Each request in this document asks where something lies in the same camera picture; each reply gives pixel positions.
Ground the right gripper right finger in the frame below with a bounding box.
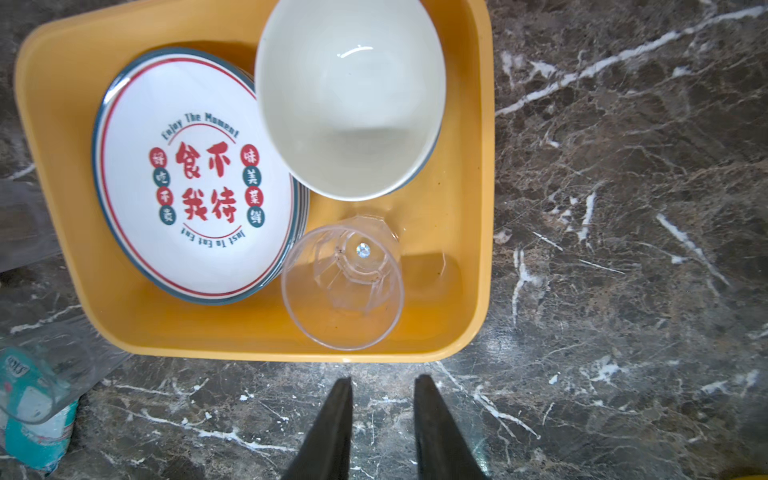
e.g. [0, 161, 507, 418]
[414, 374, 487, 479]

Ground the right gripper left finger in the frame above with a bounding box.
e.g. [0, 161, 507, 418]
[282, 377, 353, 480]

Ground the clear cup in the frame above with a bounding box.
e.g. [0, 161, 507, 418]
[280, 215, 405, 351]
[1, 315, 131, 413]

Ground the cream white bowl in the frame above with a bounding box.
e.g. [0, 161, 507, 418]
[255, 1, 447, 202]

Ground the yellow plastic bin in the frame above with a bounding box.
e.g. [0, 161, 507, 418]
[13, 1, 495, 363]

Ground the teal packet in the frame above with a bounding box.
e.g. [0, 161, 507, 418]
[1, 347, 78, 476]

